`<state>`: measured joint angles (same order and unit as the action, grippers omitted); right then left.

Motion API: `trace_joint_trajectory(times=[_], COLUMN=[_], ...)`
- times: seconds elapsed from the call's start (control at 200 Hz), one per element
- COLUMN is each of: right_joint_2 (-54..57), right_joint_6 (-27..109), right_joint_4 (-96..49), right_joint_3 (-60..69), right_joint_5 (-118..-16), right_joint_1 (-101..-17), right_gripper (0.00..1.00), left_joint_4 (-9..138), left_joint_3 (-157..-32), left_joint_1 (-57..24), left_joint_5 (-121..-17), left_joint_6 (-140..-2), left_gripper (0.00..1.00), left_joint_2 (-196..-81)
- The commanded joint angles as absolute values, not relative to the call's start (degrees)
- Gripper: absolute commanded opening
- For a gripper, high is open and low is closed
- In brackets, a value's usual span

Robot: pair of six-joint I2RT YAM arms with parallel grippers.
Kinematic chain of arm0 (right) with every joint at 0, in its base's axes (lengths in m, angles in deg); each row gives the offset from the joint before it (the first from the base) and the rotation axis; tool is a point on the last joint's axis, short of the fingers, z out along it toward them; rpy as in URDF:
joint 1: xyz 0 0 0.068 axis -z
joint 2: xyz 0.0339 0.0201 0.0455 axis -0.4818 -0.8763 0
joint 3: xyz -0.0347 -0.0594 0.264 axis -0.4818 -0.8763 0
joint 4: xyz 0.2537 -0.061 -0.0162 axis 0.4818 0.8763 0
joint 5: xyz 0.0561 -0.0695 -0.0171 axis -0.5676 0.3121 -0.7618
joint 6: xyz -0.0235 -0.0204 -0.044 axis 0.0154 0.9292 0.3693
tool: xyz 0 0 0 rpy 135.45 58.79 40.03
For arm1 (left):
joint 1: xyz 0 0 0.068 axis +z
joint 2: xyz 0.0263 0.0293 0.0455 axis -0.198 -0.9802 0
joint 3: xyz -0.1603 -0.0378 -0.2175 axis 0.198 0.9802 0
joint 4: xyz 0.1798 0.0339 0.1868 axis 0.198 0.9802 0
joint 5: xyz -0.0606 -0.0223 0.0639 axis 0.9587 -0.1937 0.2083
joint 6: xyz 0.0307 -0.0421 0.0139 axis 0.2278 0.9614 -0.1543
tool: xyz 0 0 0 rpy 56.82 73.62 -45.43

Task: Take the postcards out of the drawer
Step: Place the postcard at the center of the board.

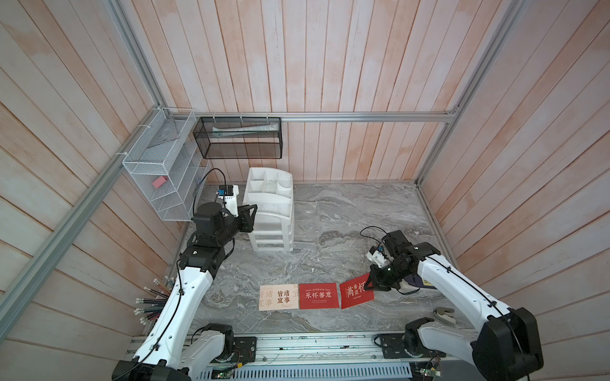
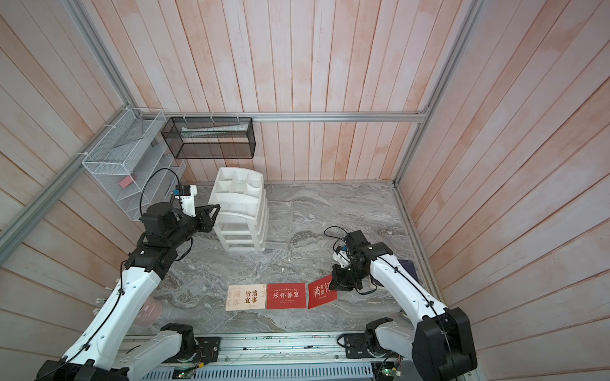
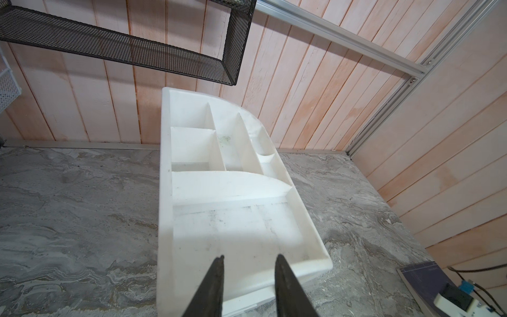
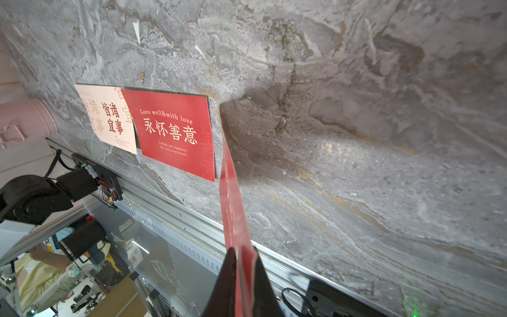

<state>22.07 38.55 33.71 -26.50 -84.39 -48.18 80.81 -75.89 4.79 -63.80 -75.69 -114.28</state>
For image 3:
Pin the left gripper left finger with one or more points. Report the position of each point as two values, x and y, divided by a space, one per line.
208 299

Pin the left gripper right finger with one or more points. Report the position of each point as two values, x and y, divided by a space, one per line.
291 299

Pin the white plastic drawer organizer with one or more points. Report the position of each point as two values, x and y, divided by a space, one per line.
225 192

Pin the dark blue notebook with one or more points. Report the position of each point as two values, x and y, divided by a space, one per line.
424 281

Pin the aluminium back wall rail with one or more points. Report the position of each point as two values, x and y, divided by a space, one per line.
294 15

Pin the white wire wall shelf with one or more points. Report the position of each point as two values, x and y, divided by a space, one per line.
9 88

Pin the black mesh wall basket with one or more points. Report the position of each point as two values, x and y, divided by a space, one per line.
24 26

